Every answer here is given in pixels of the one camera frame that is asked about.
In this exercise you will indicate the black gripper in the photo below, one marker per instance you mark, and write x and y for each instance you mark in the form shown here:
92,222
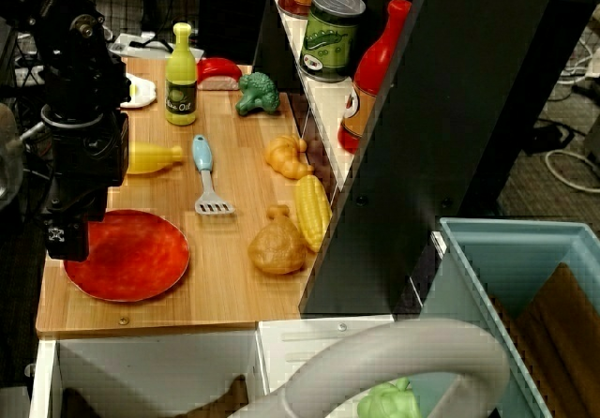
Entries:
86,155

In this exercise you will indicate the yellow toy banana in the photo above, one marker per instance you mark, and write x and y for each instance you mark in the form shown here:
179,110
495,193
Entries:
150,158

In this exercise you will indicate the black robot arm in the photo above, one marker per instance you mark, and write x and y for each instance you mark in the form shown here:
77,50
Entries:
70,57

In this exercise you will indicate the red round plate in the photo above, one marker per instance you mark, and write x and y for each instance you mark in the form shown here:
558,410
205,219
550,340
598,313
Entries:
133,256

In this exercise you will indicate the silver metal clamp rod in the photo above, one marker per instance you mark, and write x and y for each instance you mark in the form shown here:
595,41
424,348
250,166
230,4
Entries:
33,131

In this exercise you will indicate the white toy sink cabinet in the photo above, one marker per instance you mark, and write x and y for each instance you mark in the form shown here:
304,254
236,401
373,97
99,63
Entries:
154,362

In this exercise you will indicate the toy fried egg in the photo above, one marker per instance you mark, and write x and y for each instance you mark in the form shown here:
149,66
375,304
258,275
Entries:
140,92

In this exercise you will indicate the white power strip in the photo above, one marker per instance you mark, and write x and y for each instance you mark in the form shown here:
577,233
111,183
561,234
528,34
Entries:
28,75

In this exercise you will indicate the green olive oil bottle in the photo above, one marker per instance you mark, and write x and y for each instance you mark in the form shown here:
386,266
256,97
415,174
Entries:
181,85

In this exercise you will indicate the white flat adapter box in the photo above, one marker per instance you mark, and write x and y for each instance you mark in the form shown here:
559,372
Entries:
140,48

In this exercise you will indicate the brown toy chicken drumstick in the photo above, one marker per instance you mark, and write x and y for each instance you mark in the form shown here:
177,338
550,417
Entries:
276,247

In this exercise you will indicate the red tuna sushi toy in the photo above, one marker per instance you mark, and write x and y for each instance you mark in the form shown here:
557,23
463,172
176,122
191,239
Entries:
218,73

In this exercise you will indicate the toy croissant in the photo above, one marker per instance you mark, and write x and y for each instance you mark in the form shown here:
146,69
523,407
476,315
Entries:
286,155

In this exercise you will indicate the green toy broccoli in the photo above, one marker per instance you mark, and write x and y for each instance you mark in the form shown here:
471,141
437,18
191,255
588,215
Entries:
258,92

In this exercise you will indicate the yellow toy corn cob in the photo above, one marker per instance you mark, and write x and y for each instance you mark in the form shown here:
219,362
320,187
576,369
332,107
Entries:
311,212

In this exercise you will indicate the white slanted shelf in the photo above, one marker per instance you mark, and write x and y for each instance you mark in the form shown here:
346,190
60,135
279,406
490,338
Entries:
323,104

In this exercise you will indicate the green pea can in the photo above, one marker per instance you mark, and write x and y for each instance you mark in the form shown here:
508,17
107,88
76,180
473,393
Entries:
328,38

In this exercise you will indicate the red ketchup bottle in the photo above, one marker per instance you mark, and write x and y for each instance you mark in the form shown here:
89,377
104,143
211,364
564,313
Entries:
370,76

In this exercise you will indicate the grey curved faucet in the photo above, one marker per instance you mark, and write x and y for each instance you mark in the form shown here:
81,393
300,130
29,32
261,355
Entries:
398,357

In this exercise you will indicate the green toy bell pepper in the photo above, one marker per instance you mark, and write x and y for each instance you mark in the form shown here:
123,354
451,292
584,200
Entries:
389,399

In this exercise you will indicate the black upright panel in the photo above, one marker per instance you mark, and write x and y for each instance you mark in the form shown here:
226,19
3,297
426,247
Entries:
445,132

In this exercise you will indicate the light blue plastic bin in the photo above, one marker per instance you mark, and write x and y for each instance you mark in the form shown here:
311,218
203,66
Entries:
515,273

